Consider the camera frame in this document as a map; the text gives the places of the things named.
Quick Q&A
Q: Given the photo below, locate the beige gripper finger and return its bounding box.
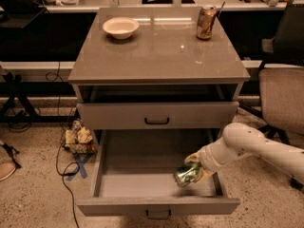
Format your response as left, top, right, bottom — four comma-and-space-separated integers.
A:
184, 152, 200, 164
191, 168, 214, 183

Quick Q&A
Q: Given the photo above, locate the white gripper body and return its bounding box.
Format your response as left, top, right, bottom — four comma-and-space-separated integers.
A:
199, 139, 237, 173

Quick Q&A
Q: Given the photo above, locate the green soda can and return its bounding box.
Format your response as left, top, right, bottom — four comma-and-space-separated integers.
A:
173, 162, 201, 187

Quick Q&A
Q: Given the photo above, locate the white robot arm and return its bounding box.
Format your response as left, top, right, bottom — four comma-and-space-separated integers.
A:
184, 123, 304, 183

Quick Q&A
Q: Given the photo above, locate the open grey middle drawer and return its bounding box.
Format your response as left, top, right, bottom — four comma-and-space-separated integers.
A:
77, 129, 240, 217

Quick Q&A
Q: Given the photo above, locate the grey drawer cabinet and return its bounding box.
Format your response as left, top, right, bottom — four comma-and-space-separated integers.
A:
67, 5, 251, 217

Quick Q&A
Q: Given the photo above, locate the brown soda can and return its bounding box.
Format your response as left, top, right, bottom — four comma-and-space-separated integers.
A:
197, 5, 217, 40

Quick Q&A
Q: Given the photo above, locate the office chair with beige seat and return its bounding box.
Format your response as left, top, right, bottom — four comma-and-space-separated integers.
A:
238, 0, 304, 190

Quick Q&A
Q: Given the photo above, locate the blue tape cross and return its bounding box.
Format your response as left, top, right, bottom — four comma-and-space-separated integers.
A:
66, 153, 92, 181

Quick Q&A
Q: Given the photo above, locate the pile of snack bags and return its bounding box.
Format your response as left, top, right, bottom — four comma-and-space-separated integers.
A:
63, 119, 97, 154

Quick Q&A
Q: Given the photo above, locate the white bowl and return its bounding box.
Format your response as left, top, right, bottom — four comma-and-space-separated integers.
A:
103, 17, 139, 40

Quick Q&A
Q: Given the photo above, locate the black stand foot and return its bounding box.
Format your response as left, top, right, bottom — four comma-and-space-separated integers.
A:
0, 140, 21, 169

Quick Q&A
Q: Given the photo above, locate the black top drawer handle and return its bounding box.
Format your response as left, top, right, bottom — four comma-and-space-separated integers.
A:
144, 118, 170, 125

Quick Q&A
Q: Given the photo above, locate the black drawer handle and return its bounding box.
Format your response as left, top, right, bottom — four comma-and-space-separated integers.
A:
145, 210, 171, 220
144, 118, 170, 125

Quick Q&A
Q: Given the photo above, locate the black middle drawer handle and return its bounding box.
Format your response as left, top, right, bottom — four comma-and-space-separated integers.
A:
145, 210, 171, 220

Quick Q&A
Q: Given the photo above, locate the black floor cable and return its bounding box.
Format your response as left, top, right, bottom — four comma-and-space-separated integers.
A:
45, 60, 80, 228

